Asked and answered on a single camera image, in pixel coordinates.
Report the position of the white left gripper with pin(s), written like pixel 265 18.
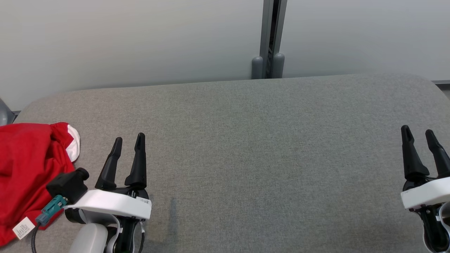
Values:
pixel 112 203

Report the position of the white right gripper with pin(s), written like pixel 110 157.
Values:
pixel 427 193

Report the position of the red shorts with white trim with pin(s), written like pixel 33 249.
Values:
pixel 70 140

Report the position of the red basketball jersey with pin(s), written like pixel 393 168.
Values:
pixel 24 165

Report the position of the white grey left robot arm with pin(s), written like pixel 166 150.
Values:
pixel 89 239

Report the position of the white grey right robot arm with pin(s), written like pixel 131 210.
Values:
pixel 445 211

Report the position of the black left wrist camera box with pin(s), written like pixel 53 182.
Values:
pixel 68 184

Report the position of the grey partition base rail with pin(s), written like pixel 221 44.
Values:
pixel 442 82

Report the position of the grey partition post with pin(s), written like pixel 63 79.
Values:
pixel 267 35
pixel 5 114

